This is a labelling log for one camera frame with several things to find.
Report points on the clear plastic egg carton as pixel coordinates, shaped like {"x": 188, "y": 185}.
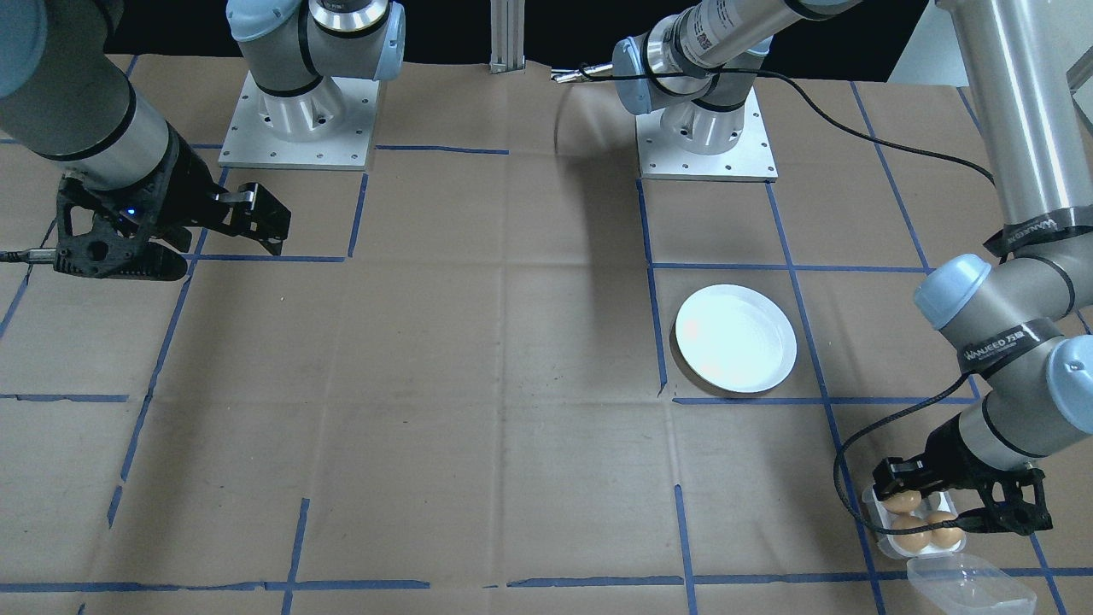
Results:
{"x": 973, "y": 585}

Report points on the white round plate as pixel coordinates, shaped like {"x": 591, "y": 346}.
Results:
{"x": 736, "y": 339}

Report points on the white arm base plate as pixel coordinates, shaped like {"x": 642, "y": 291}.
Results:
{"x": 743, "y": 162}
{"x": 248, "y": 154}

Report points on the brown egg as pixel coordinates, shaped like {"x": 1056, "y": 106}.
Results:
{"x": 942, "y": 516}
{"x": 945, "y": 536}
{"x": 903, "y": 501}
{"x": 910, "y": 536}

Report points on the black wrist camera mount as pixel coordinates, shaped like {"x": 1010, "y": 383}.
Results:
{"x": 98, "y": 231}
{"x": 1020, "y": 500}

